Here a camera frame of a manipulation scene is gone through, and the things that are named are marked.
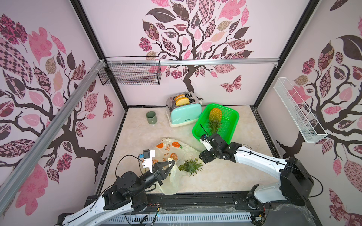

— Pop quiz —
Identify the black wire wall basket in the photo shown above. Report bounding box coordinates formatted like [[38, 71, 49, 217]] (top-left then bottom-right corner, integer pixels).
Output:
[[98, 56, 162, 86]]

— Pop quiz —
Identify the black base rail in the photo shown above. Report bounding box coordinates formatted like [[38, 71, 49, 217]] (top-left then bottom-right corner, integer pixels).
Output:
[[84, 189, 287, 213]]

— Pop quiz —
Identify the large pineapple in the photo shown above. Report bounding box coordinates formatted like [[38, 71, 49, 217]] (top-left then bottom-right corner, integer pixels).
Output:
[[178, 158, 202, 176]]

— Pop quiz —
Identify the green ceramic cup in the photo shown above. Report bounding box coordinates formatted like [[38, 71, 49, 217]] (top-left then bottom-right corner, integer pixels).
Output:
[[146, 111, 157, 125]]

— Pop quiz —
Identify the white vented cable duct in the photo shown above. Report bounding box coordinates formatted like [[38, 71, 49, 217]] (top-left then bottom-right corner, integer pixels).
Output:
[[103, 212, 252, 226]]

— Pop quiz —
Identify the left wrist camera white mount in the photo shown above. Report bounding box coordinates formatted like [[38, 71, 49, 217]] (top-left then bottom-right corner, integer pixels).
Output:
[[139, 149, 156, 173]]

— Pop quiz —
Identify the bread slice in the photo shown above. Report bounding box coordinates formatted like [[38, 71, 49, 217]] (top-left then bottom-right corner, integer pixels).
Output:
[[175, 97, 190, 106], [173, 94, 186, 101]]

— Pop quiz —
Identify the white wire wall shelf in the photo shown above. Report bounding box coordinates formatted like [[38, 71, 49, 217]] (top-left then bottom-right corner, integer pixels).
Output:
[[273, 77, 328, 143]]

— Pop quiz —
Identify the green plastic basket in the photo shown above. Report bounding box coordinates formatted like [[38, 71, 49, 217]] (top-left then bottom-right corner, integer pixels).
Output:
[[192, 104, 239, 143]]

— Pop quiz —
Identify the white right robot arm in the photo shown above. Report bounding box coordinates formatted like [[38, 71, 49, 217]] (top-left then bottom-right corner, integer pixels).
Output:
[[199, 134, 314, 210]]

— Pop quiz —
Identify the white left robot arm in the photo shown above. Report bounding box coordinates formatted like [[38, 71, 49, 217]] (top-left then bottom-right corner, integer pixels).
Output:
[[57, 160, 175, 226]]

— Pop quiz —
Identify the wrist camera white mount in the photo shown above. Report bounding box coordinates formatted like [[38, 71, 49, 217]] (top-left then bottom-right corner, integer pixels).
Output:
[[139, 149, 156, 173], [199, 134, 213, 151]]

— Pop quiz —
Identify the aluminium frame bar left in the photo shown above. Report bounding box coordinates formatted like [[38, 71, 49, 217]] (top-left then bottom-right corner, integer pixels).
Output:
[[1, 59, 106, 213]]

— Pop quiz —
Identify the mint green toaster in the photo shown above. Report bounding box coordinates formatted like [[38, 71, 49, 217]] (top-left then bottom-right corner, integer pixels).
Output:
[[166, 91, 202, 128]]

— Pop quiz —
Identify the aluminium frame bar back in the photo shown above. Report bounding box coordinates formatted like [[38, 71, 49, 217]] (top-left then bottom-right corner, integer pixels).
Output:
[[107, 57, 280, 66]]

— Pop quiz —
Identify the front bread slice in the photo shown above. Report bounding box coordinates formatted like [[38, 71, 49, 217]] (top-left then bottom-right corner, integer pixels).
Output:
[[175, 97, 190, 106]]

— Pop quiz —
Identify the cream plastic bag orange print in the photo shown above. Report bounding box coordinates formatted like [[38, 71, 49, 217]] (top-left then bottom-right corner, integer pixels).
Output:
[[152, 137, 202, 195]]

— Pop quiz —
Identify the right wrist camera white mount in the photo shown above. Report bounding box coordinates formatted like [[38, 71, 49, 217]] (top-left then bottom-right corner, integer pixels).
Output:
[[199, 134, 213, 151]]

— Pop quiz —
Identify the aluminium frame bar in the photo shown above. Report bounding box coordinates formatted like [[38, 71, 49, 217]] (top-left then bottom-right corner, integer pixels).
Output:
[[1, 59, 106, 213], [107, 57, 280, 66]]

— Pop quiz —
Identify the small pineapple in basket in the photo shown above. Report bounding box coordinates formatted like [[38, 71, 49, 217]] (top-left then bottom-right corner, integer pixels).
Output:
[[208, 108, 222, 134]]

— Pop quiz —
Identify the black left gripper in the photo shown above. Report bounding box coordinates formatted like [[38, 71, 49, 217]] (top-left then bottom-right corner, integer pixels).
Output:
[[129, 160, 174, 197]]

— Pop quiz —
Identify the back bread slice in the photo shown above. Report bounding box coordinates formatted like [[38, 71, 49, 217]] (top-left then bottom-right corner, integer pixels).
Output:
[[173, 94, 186, 101]]

